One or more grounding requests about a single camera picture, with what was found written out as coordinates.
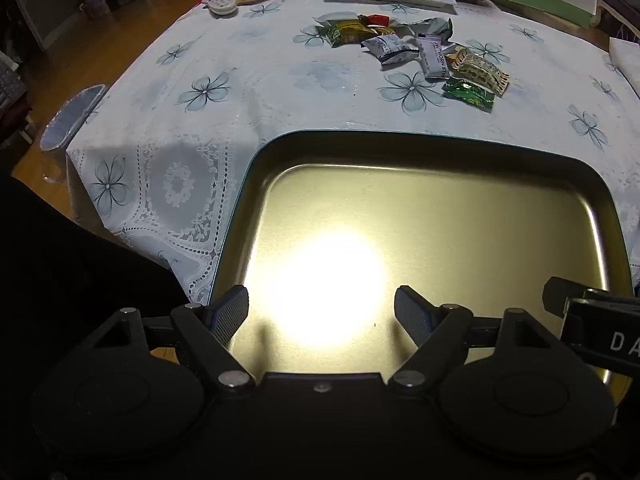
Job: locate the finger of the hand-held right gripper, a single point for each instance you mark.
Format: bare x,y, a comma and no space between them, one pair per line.
562,295

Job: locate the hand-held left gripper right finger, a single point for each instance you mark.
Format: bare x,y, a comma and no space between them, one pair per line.
412,312

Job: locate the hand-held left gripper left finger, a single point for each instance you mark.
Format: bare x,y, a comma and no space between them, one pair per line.
230,310

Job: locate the gold metal tray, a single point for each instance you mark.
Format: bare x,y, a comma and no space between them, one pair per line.
425,210

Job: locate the dark green foil candy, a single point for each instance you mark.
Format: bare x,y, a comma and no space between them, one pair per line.
470,94

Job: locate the cream patterned nut snack packet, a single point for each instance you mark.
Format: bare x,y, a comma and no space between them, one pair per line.
480,72

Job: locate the white pink strip snack packet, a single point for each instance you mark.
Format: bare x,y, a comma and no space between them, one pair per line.
434,57

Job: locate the black and white snack packet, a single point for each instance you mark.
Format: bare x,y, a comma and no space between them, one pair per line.
390,50

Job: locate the white green snack packet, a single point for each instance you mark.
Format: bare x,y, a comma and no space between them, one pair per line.
430,27

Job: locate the yellow green pea snack packet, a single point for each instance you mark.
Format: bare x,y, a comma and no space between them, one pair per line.
345,32

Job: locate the red and white snack packet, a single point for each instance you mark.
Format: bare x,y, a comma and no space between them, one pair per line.
377,20

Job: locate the silver snack packet yellow ends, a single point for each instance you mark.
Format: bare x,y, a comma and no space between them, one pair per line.
327,20

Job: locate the floral lace tablecloth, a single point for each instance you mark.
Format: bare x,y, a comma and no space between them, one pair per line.
250,85

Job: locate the white round case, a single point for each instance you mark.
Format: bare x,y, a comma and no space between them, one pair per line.
222,6

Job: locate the dark board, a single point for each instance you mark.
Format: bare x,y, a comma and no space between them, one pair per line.
42,2

